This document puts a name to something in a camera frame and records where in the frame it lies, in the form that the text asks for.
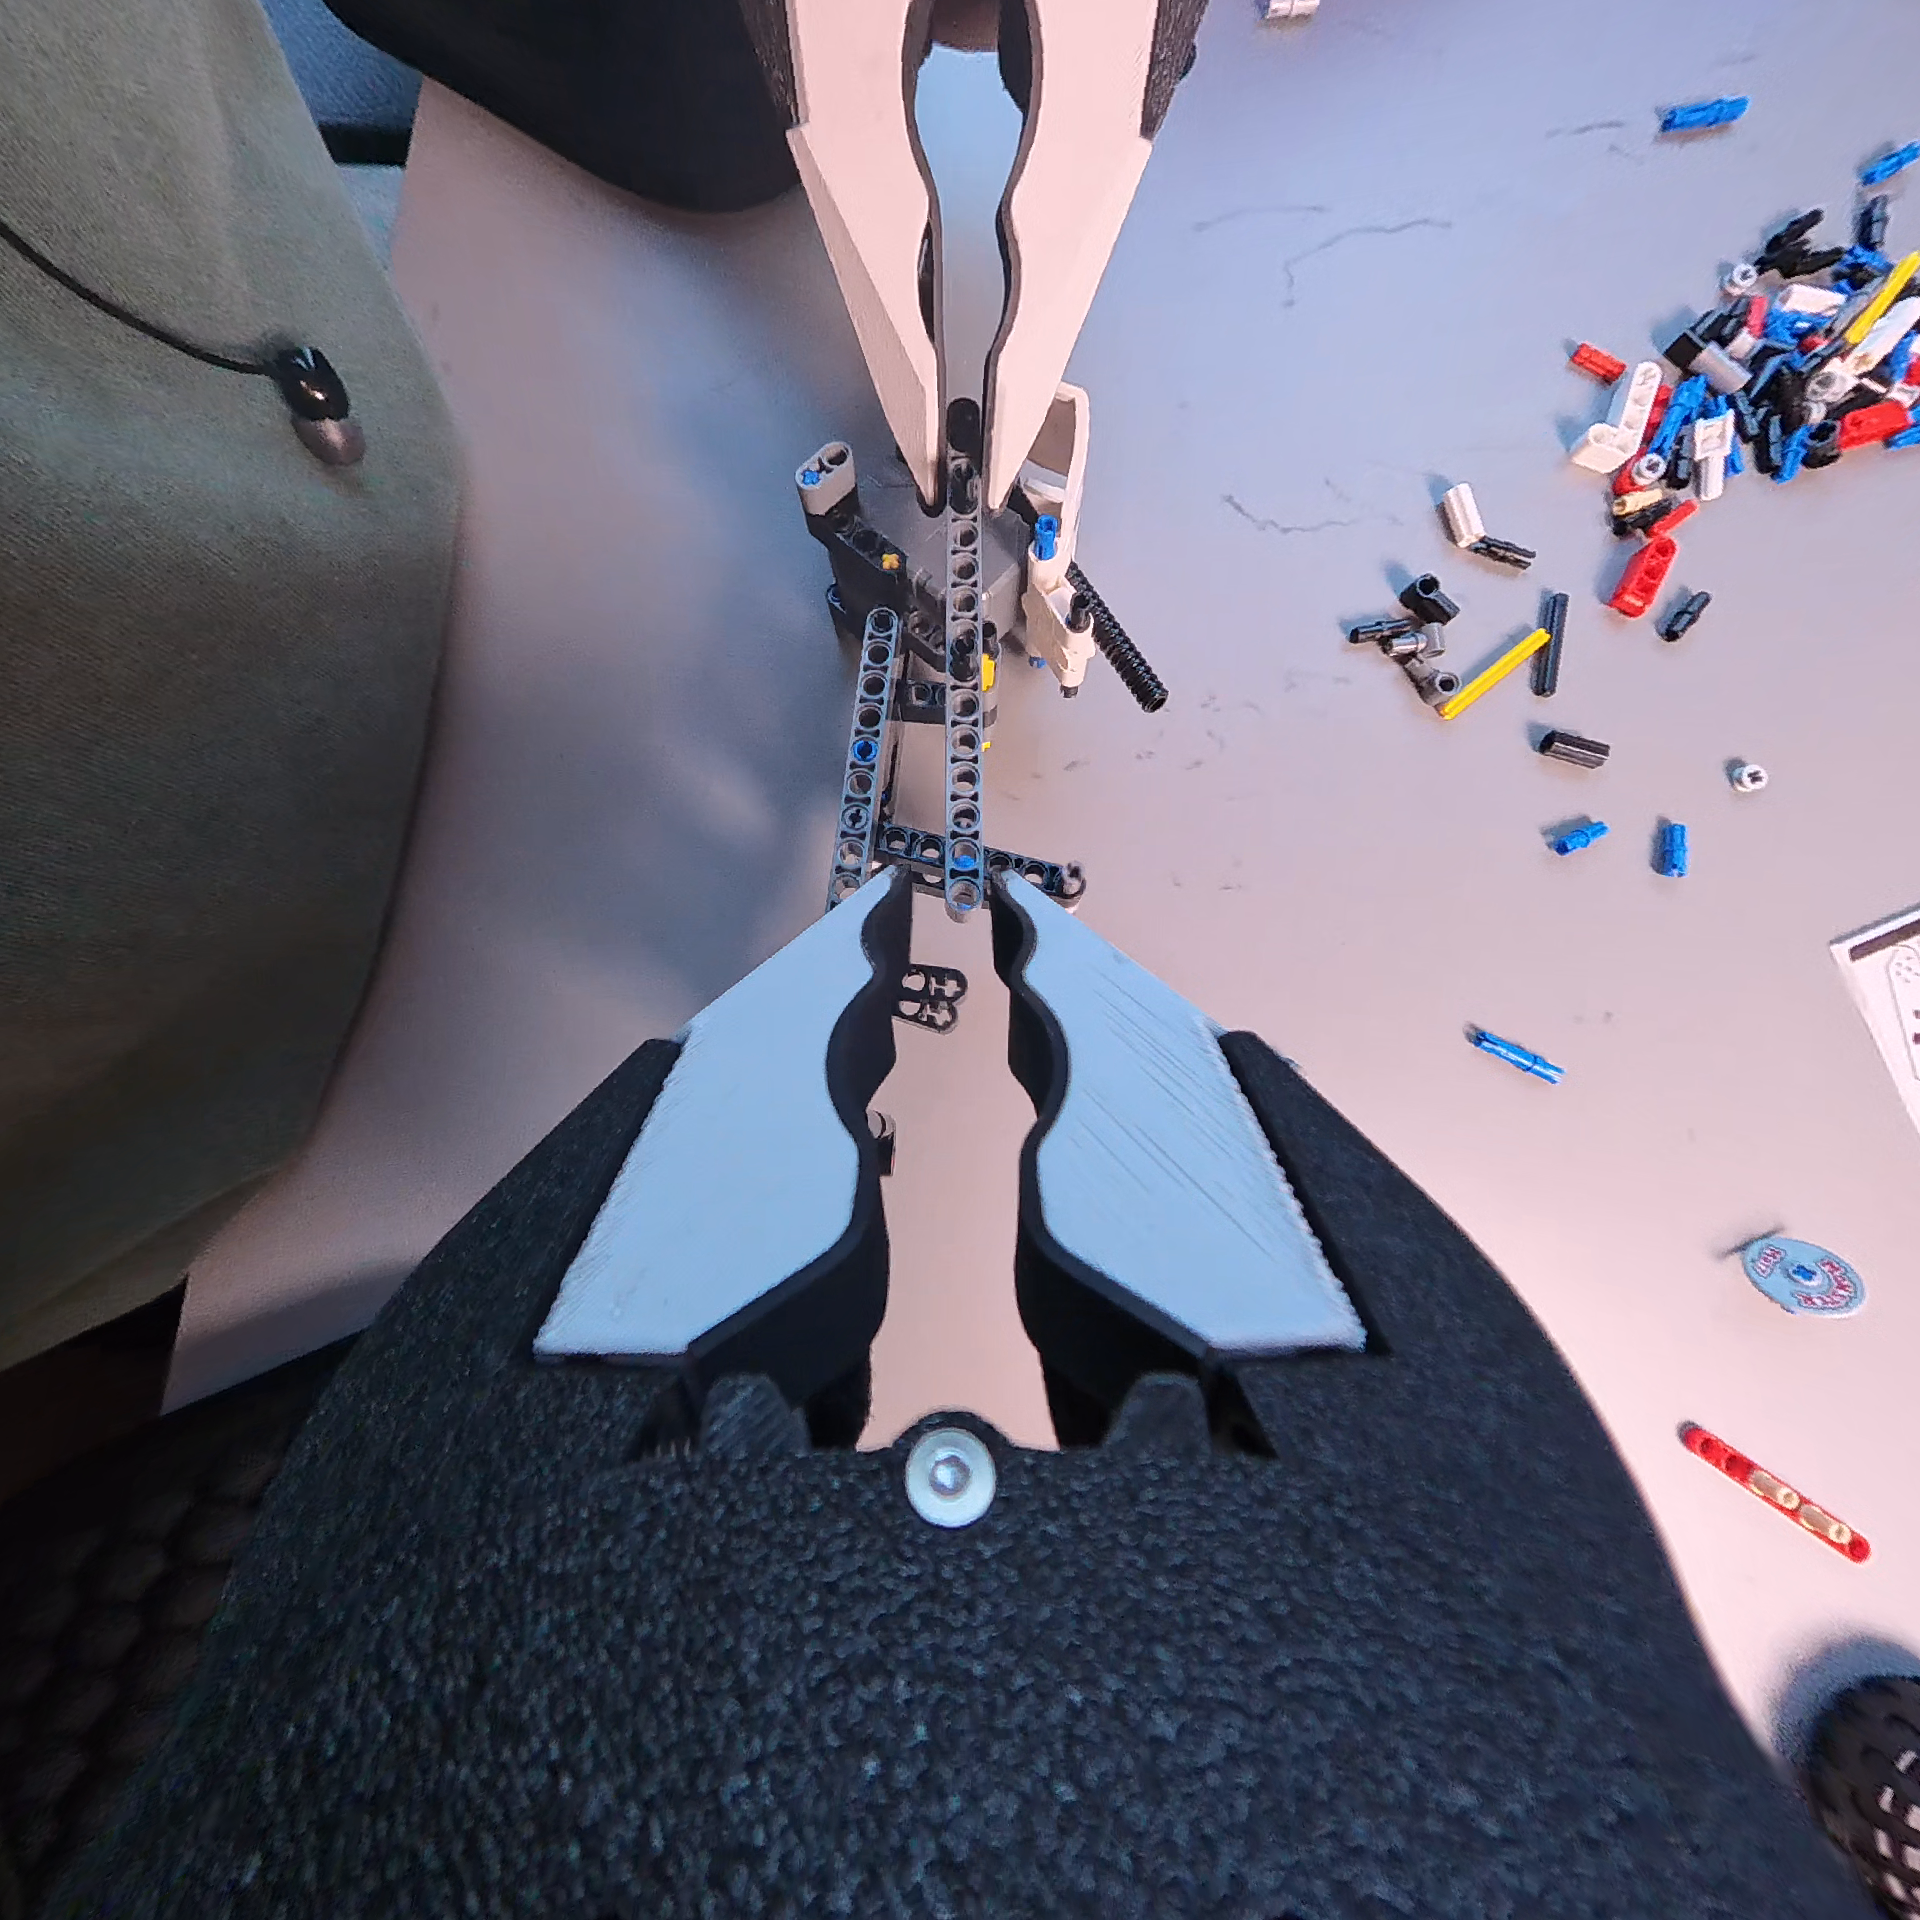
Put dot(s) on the red beam with tan pins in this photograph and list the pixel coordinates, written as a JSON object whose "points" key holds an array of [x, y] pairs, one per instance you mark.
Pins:
{"points": [[1775, 1493]]}

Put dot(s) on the black toy truck chassis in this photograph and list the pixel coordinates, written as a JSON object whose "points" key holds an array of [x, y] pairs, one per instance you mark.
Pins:
{"points": [[868, 721]]}

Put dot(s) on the white thick angled beam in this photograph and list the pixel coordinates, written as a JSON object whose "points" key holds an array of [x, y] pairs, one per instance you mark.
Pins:
{"points": [[1617, 422]]}

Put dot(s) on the dark pin connector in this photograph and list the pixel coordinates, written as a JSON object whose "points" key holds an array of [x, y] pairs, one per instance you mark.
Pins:
{"points": [[930, 1003]]}

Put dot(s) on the long grey holed beam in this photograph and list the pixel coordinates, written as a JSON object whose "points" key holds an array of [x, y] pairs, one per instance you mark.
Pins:
{"points": [[967, 691]]}

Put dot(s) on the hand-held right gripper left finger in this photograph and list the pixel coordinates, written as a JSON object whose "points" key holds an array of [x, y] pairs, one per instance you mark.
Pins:
{"points": [[720, 1202]]}

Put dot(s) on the grey elbow connector with pin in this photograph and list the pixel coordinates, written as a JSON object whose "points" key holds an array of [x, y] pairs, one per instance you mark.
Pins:
{"points": [[1402, 642]]}

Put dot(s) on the black short connector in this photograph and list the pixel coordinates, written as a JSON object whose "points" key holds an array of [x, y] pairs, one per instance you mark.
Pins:
{"points": [[1428, 597]]}

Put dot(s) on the long black pin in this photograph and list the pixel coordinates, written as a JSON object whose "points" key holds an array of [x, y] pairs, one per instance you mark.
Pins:
{"points": [[1499, 553]]}

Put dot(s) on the long blue pin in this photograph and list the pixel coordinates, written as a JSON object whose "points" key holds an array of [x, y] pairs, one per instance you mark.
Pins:
{"points": [[1515, 1054]]}

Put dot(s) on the grey desk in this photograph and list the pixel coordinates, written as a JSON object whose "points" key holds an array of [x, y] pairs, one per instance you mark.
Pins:
{"points": [[1348, 974]]}

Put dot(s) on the short blue connector pin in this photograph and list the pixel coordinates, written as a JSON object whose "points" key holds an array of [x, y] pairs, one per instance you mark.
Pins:
{"points": [[1674, 849]]}

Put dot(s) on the blue round printed disc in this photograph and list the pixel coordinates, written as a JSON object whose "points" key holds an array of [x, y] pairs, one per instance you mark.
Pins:
{"points": [[1803, 1281]]}

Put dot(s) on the small grey axle connector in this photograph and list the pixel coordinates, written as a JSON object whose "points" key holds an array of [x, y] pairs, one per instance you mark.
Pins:
{"points": [[1436, 686]]}

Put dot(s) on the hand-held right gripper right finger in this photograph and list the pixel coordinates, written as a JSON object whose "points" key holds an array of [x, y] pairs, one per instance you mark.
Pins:
{"points": [[1184, 1202]]}

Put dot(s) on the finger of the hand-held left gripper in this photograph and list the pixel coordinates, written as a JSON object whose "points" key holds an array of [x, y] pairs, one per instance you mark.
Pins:
{"points": [[855, 182], [1079, 149]]}

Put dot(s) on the red short beam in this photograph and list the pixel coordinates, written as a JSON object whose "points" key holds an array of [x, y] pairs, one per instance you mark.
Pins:
{"points": [[1641, 575]]}

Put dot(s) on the black axle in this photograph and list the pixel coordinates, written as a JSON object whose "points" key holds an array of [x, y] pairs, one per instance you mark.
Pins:
{"points": [[1550, 645]]}

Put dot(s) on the yellow axle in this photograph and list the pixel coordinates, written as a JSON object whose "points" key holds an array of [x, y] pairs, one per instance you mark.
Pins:
{"points": [[1495, 675]]}

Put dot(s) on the black tube connector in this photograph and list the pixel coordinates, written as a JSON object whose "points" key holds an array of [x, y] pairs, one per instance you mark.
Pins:
{"points": [[1572, 749]]}

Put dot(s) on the black double pin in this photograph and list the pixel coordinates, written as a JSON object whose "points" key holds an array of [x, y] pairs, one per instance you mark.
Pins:
{"points": [[1686, 615]]}

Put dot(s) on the black rubber tyre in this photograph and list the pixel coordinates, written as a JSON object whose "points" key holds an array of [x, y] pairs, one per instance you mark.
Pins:
{"points": [[1874, 1801]]}

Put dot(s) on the sticker sheet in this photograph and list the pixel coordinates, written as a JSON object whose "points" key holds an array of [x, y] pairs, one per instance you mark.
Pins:
{"points": [[1891, 1021]]}

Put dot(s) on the red short pin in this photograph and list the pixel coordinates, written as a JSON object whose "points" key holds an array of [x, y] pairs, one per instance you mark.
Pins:
{"points": [[1599, 359]]}

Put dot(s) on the pile of assorted small bricks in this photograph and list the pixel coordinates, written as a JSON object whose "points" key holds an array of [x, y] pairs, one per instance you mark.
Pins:
{"points": [[1800, 359]]}

